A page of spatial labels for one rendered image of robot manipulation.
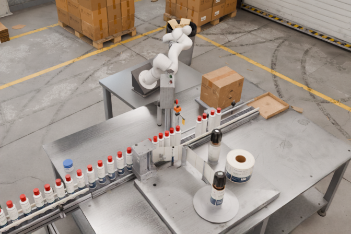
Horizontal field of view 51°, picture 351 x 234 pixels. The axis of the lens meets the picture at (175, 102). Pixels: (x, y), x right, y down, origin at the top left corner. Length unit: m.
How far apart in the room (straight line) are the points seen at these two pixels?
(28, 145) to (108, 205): 2.01
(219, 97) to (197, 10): 3.35
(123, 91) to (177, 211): 1.52
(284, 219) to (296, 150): 0.65
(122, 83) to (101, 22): 2.40
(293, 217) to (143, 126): 1.53
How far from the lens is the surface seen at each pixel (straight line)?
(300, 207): 3.59
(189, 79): 3.80
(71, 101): 4.98
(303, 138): 3.31
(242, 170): 2.63
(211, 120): 3.01
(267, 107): 3.54
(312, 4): 6.91
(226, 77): 3.34
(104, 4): 5.93
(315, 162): 3.13
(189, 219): 2.49
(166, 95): 2.56
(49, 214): 2.60
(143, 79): 3.49
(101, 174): 2.61
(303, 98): 5.31
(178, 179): 2.69
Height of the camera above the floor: 2.90
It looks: 37 degrees down
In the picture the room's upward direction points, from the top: 2 degrees clockwise
